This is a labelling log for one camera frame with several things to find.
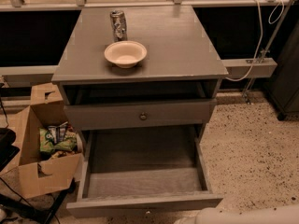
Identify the grey drawer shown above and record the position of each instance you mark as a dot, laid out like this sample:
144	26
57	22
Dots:
143	114
139	171

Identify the crushed silver soda can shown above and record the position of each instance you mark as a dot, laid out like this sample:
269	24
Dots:
119	25

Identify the striped snack packet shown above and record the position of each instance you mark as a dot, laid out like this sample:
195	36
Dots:
58	132

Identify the open cardboard box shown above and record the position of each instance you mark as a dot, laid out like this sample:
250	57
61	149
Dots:
37	176

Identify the grey wooden drawer cabinet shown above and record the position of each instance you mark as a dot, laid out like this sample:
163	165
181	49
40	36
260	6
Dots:
181	63

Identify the dark cabinet at right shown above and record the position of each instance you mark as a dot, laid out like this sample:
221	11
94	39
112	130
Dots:
283	87

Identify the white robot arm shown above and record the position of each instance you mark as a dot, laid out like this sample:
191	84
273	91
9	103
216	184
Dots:
277	215

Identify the cream paper bowl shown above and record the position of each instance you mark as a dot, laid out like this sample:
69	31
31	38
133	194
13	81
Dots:
125	54

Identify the green snack bag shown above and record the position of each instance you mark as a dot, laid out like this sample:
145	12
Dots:
47	145

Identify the grey top drawer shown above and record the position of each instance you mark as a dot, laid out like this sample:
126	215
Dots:
143	114

